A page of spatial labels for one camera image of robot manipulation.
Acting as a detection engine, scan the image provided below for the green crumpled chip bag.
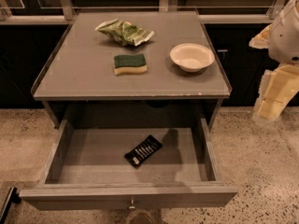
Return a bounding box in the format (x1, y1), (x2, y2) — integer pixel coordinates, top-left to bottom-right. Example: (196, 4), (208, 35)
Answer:
(95, 19), (154, 47)

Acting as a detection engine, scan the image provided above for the grey drawer cabinet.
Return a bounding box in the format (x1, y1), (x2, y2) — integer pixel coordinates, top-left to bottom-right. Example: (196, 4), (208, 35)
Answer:
(32, 12), (232, 126)

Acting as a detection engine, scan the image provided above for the green and yellow sponge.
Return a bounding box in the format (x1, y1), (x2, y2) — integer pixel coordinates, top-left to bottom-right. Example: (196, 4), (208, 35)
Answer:
(114, 54), (148, 75)

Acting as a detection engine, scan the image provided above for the grey open top drawer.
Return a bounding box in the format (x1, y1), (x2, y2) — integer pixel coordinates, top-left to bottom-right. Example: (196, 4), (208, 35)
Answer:
(21, 119), (237, 210)

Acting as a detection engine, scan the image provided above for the metal window frame rail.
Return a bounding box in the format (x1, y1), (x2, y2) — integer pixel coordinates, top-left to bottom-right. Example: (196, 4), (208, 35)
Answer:
(0, 0), (290, 25)

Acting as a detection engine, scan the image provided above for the white bowl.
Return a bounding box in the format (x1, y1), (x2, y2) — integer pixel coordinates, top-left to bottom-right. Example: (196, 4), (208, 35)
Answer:
(170, 43), (215, 73)

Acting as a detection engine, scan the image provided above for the metal drawer knob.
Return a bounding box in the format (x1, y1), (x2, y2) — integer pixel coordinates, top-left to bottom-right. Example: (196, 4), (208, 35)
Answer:
(127, 199), (136, 212)

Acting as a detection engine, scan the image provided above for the black rxbar chocolate bar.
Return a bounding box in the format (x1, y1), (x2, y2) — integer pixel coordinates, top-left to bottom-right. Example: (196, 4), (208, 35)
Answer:
(124, 135), (163, 168)

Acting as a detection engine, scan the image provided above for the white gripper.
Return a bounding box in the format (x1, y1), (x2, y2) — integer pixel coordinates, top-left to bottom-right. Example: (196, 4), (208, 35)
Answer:
(249, 0), (299, 124)

